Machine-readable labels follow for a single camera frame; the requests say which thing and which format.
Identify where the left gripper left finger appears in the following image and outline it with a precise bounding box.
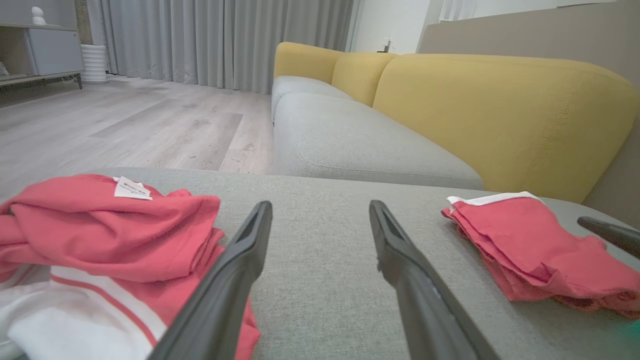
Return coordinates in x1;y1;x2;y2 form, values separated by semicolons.
147;201;273;360

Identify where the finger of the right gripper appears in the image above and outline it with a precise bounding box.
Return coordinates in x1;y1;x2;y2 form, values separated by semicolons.
577;216;640;258

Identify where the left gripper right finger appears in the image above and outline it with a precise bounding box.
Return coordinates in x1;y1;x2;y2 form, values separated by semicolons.
369;200;501;360

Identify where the red Bulls basketball jersey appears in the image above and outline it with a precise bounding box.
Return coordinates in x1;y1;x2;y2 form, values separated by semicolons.
0;174;261;360

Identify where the red shorts white stripe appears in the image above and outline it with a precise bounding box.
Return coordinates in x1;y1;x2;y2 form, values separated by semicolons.
441;191;640;320

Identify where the grey sofa chaise cushion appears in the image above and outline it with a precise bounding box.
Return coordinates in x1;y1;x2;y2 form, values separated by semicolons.
0;167;640;360

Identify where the grey pleated curtain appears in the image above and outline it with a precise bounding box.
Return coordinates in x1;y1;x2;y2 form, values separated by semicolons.
87;0;356;95

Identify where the white ribbed plant pot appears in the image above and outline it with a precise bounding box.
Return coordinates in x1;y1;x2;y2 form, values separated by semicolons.
80;44;108;84

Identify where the TV cabinet with drawers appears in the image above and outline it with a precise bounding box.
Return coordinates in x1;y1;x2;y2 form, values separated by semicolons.
0;22;85;93

